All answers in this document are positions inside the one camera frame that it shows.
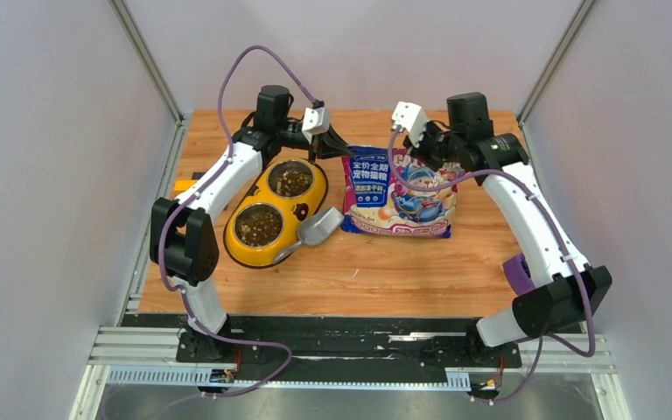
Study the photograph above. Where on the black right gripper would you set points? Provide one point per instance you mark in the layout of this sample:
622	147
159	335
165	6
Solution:
423	151

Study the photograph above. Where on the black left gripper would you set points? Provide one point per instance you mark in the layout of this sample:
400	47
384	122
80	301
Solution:
326	145

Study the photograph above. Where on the colourful pet food bag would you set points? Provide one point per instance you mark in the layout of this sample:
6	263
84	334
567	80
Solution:
377	203

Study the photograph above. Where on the silver metal scoop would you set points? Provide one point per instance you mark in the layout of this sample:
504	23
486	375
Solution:
314	231

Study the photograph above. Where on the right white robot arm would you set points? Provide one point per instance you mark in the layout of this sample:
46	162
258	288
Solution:
563	287

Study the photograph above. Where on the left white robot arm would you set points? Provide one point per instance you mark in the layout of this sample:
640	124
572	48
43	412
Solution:
182	239

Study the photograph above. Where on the yellow double pet bowl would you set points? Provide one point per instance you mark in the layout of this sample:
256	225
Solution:
261	258

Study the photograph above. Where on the brown pet food kibble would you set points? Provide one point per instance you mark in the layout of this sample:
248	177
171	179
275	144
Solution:
282	193

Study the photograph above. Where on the purple object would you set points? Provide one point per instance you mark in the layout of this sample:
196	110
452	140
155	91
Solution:
518	275

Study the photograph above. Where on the yellow toy brick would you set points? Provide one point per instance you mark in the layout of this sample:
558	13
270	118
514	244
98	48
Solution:
183	185

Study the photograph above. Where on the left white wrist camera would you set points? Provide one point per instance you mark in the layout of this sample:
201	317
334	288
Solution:
316	114

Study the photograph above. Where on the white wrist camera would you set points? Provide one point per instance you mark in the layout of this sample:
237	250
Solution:
410	118
316	114

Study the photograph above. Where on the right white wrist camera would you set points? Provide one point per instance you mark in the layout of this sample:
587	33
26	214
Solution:
410	118

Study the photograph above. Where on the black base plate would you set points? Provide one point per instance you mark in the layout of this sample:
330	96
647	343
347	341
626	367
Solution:
332	350

